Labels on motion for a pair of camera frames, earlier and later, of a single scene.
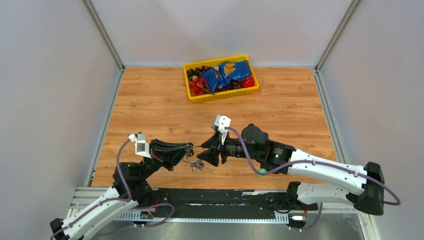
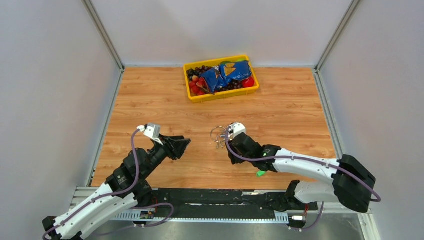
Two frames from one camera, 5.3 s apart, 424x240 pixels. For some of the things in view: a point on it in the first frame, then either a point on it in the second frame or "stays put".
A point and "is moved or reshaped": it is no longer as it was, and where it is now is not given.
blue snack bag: (218, 77) stays put
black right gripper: (211, 155) → (234, 160)
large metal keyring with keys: (189, 149) is moved or reshaped
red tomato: (248, 83) stays put
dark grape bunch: (197, 71) stays put
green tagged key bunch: (262, 170) stays put
